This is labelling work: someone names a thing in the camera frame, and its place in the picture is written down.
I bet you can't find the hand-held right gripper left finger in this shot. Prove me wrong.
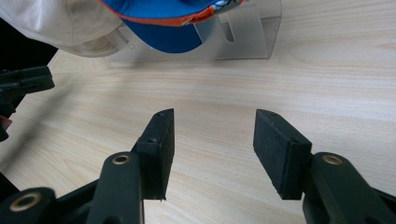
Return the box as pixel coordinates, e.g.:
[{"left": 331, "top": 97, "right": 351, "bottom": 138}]
[{"left": 130, "top": 107, "right": 176, "bottom": 202}]

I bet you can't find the blue cap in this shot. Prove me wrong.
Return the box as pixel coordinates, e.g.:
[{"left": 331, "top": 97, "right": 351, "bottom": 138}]
[{"left": 97, "top": 0, "right": 250, "bottom": 54}]

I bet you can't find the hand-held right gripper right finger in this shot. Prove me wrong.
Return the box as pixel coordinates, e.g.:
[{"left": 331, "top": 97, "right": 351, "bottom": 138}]
[{"left": 252, "top": 108, "right": 314, "bottom": 201}]

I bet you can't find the clear acrylic rack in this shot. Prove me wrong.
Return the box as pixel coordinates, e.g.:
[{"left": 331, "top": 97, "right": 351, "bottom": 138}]
[{"left": 106, "top": 0, "right": 284, "bottom": 63}]

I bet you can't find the white cap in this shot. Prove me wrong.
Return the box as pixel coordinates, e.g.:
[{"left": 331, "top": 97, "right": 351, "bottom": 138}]
[{"left": 0, "top": 0, "right": 129, "bottom": 59}]

